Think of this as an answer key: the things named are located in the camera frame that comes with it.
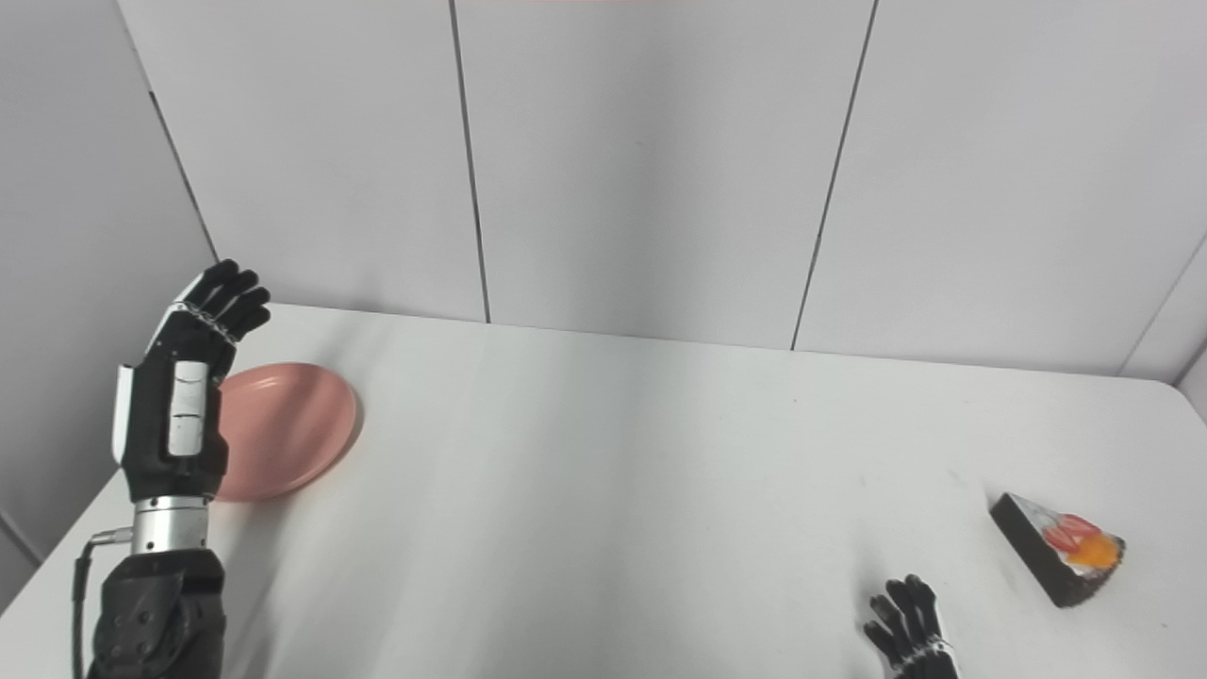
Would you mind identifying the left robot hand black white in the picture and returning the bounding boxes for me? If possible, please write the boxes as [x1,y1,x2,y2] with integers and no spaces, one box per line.
[111,259,273,504]

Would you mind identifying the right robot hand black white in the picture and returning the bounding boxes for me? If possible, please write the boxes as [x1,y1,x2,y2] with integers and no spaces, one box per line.
[863,574,961,679]

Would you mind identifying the pink round plate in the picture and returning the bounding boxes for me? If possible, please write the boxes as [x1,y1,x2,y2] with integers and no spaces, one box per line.
[213,362,360,503]

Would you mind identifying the chocolate cake slice with fruit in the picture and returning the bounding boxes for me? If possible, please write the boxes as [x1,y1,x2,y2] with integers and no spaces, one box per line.
[989,492,1126,608]

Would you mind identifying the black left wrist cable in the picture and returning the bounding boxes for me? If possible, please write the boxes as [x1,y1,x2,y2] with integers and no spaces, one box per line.
[72,528,135,679]

